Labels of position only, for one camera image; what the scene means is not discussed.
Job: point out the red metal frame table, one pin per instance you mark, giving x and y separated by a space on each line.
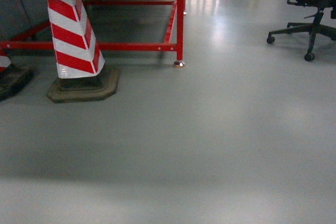
112 34

